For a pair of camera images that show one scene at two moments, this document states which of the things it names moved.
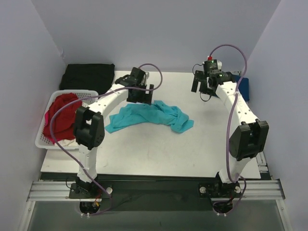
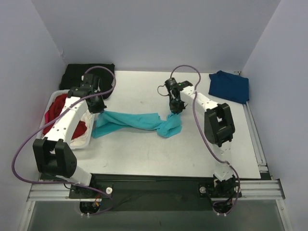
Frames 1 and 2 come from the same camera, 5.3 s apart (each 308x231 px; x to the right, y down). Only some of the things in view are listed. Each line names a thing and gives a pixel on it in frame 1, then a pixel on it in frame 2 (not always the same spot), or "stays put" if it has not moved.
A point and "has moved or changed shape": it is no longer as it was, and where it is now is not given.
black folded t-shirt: (87, 76) stays put
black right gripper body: (199, 80) to (176, 106)
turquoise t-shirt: (158, 112) has moved or changed shape
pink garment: (46, 115) stays put
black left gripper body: (140, 95) to (96, 106)
